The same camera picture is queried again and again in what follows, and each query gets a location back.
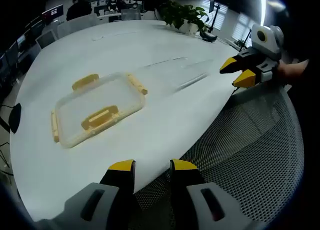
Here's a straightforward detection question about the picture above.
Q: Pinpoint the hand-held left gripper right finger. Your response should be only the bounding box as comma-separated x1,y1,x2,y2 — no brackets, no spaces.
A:
169,159,266,230

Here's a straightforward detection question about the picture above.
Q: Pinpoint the clear container with yellow buckles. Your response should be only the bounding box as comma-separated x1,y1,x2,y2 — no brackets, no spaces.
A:
50,72,149,149

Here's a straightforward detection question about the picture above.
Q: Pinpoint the white office chair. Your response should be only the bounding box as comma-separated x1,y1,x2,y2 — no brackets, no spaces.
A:
35,29,56,50
56,14,101,39

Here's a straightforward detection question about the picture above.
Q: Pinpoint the grey mesh office chair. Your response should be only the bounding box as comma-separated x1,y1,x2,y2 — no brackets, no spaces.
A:
133,84,306,230

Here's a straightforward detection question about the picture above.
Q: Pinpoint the person's right hand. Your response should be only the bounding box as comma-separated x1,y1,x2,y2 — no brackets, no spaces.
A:
276,59,310,80

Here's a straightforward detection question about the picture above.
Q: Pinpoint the black curved object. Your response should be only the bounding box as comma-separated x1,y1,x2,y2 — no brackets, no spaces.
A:
199,30,218,43

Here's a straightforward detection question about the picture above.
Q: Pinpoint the green potted plant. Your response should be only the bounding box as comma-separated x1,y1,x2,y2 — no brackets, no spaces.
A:
158,0,210,37

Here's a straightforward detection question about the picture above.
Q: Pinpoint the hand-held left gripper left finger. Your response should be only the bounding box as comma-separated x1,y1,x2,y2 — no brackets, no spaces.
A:
39,159,151,230

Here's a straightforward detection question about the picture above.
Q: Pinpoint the black round object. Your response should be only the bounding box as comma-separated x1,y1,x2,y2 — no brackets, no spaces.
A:
8,102,23,134

